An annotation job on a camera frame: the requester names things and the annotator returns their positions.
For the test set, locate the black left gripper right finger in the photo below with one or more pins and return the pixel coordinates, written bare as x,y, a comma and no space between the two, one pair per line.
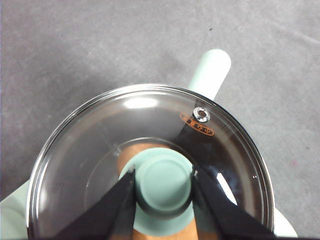
220,217

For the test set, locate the glass lid with green knob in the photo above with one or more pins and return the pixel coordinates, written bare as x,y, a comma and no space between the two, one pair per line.
162,180

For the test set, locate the mint green breakfast machine base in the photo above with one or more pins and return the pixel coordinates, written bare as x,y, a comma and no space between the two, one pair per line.
285,225

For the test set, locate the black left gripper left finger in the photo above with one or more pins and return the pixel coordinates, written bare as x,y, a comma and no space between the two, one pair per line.
112,212

